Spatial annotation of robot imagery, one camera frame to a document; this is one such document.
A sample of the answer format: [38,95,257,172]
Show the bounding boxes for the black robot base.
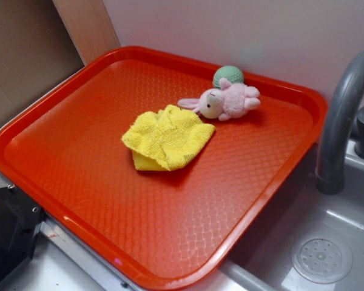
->
[0,187,44,288]

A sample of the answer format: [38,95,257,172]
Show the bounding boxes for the yellow cloth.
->
[121,105,215,171]

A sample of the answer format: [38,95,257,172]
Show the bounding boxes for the red plastic tray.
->
[0,47,327,290]

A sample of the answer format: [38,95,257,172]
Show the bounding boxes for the pink plush bunny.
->
[177,77,260,121]

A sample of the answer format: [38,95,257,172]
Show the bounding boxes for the green knitted ball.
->
[212,65,244,89]

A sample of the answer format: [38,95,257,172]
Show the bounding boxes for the grey toy faucet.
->
[315,51,364,195]

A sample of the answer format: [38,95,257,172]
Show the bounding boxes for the wooden board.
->
[53,0,121,65]

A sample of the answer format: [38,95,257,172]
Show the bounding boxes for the grey plastic sink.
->
[220,149,364,290]

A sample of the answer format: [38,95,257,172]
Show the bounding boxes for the brown cardboard panel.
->
[0,1,84,128]

